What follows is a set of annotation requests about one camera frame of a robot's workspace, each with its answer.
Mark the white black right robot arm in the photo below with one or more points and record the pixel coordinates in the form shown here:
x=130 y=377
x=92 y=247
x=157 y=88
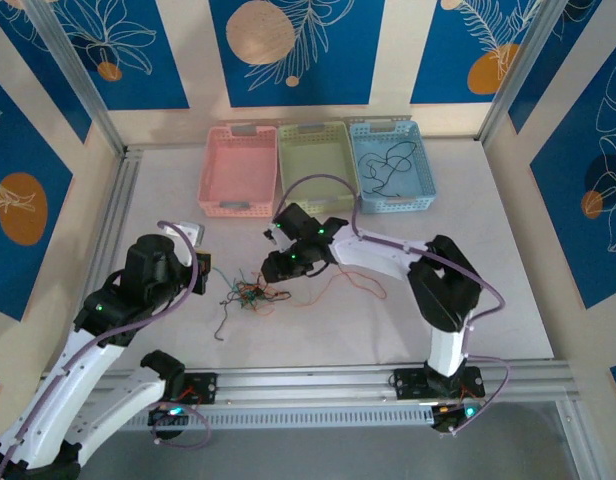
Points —
x=378 y=255

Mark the blue perforated plastic basket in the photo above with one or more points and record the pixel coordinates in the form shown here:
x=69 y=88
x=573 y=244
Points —
x=418 y=185

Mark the black controller board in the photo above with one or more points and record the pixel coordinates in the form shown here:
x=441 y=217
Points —
x=168 y=417
x=453 y=420

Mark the aluminium corner post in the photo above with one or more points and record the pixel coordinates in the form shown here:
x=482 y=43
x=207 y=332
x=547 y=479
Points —
x=518 y=70
x=73 y=65

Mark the aluminium side rail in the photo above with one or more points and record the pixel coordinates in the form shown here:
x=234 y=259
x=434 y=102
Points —
x=123 y=190

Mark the green perforated plastic basket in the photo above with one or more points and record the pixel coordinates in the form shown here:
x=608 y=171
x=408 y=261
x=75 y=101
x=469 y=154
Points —
x=315 y=160

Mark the pink perforated plastic basket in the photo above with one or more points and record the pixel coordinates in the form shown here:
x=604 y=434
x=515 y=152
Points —
x=238 y=165

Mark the aluminium frame leg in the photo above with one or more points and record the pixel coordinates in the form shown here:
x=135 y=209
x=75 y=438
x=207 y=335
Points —
x=570 y=440

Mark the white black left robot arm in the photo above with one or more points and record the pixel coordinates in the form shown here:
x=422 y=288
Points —
x=73 y=380

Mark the aluminium front rail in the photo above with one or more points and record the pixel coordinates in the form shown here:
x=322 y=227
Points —
x=308 y=382

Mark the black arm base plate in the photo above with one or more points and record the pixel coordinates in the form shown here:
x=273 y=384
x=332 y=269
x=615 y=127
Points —
x=408 y=382
x=205 y=387

